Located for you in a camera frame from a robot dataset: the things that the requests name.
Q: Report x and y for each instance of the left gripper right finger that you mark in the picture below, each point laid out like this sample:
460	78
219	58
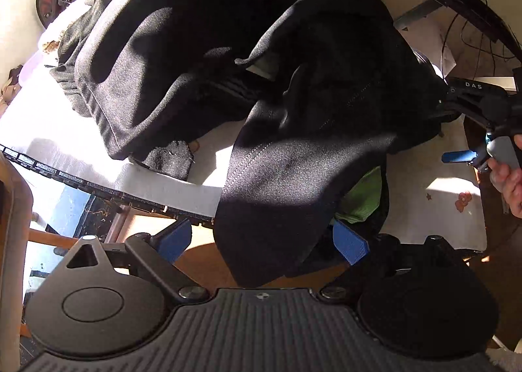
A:
367	258

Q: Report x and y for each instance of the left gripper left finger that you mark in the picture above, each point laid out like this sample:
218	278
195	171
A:
154	257

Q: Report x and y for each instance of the black denim jeans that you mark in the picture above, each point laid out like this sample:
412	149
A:
304	74

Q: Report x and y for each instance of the person right hand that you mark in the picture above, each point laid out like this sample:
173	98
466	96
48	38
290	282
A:
508	183

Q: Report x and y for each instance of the green ribbed garment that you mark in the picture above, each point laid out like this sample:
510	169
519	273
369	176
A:
362	200

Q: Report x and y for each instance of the dark grey hoodie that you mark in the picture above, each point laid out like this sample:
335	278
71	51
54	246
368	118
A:
69	49

